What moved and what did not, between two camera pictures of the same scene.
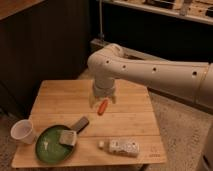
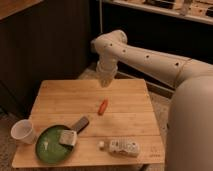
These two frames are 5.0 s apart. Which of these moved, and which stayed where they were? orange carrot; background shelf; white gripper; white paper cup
Moved: white gripper
Stayed: white paper cup; orange carrot; background shelf
